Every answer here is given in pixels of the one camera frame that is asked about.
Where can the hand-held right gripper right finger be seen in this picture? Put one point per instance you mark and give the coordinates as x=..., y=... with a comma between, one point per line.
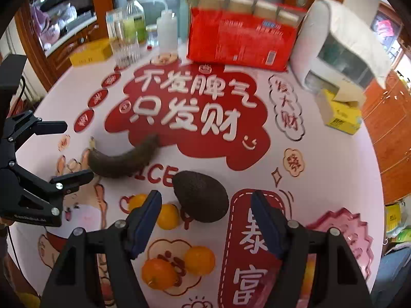
x=266, y=223

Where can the clear bottle green label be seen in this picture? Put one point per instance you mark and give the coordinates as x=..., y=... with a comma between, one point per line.
x=135, y=19

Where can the red paper cup package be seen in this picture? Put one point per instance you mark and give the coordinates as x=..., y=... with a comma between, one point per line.
x=239, y=37

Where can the purple plastic bag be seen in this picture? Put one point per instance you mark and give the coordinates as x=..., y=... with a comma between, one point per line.
x=51, y=27

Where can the clear drinking glasses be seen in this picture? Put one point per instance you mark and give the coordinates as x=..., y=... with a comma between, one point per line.
x=126, y=53

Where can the small yellow box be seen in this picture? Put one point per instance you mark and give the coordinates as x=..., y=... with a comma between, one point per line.
x=90, y=53

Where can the small orange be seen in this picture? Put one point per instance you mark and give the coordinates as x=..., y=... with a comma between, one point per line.
x=137, y=202
x=159, y=273
x=307, y=279
x=199, y=260
x=169, y=217

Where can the wooden cabinet with counter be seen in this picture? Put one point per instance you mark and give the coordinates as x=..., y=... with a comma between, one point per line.
x=69, y=43

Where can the blue upholstered chair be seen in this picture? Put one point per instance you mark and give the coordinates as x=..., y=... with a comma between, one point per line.
x=393, y=266

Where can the dark avocado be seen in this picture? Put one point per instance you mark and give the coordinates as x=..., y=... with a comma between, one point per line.
x=200, y=197

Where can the wooden wall cabinets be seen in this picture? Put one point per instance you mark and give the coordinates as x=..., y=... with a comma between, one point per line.
x=390, y=141

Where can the white countertop dispenser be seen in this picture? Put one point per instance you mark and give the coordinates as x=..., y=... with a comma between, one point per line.
x=303, y=57

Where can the white squeeze bottle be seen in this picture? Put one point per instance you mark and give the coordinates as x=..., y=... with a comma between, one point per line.
x=167, y=29

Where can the yellow tissue box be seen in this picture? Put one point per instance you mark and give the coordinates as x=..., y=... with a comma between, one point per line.
x=342, y=115

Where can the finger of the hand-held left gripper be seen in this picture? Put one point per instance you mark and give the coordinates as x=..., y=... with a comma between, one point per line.
x=72, y=179
x=48, y=127

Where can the pink plastic fruit plate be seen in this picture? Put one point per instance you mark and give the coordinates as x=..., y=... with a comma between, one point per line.
x=350, y=231

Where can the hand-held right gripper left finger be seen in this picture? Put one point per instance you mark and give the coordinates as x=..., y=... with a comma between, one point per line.
x=147, y=219

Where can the white cloth cover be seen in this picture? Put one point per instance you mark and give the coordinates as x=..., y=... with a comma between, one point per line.
x=353, y=25

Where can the overripe dark banana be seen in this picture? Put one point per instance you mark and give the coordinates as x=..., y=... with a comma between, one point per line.
x=123, y=163

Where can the yellow green bag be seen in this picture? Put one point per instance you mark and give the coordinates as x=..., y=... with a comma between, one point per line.
x=394, y=218

